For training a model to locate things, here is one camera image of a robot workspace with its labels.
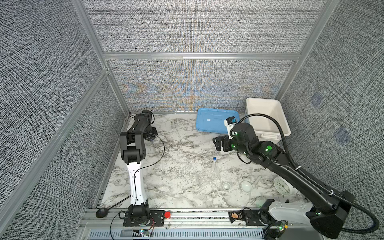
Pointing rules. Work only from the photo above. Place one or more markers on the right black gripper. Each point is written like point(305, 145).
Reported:
point(219, 143)

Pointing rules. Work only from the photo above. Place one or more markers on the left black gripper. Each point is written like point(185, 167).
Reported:
point(153, 136)

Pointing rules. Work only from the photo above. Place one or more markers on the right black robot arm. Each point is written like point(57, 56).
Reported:
point(328, 208)

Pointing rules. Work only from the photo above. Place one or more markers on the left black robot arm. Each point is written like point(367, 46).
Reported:
point(133, 151)

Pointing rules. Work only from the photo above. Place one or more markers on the blue plastic bin lid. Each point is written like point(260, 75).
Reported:
point(212, 120)

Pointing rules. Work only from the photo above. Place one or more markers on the white mortar bowl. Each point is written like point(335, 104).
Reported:
point(246, 187)

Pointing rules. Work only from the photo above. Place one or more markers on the small white round dish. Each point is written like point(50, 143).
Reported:
point(226, 186)

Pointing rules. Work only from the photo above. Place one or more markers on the red emergency stop button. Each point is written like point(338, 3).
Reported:
point(167, 215)

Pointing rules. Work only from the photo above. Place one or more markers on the black round microphone puck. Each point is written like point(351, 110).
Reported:
point(102, 213)

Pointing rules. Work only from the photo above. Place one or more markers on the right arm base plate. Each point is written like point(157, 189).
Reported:
point(252, 217)

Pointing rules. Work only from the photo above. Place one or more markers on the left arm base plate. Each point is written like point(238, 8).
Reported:
point(155, 218)

